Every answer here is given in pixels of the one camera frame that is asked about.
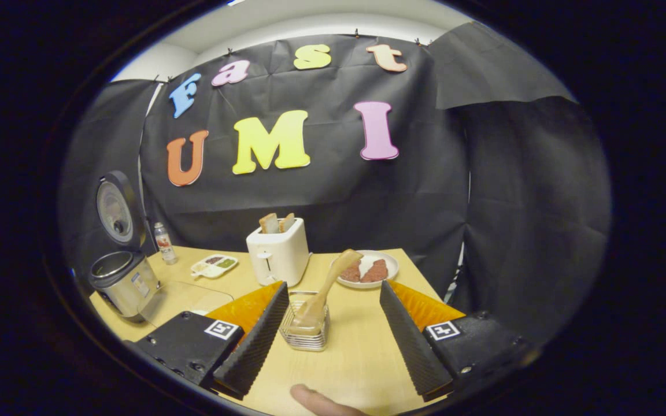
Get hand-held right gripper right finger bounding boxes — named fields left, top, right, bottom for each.
left=379, top=280, right=536, bottom=402

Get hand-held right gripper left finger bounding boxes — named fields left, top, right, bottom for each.
left=131, top=281, right=290, bottom=400

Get clear wire chopstick holder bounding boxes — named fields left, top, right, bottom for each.
left=279, top=291, right=331, bottom=352

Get clear box of rice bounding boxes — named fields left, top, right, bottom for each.
left=139, top=281, right=234, bottom=324

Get wooden spoon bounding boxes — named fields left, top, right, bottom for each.
left=293, top=249, right=364, bottom=333

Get black and silver rice cooker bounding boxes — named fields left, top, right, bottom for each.
left=88, top=170, right=163, bottom=323

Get white divided bean dish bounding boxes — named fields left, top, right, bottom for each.
left=190, top=254, right=239, bottom=280

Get white toaster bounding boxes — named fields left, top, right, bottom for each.
left=246, top=217, right=310, bottom=288

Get white round plate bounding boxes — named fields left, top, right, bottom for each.
left=333, top=250, right=399, bottom=289

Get small clear drink bottle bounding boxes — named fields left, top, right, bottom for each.
left=154, top=222, right=179, bottom=265

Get black backdrop cloth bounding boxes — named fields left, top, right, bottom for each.
left=58, top=22, right=612, bottom=347

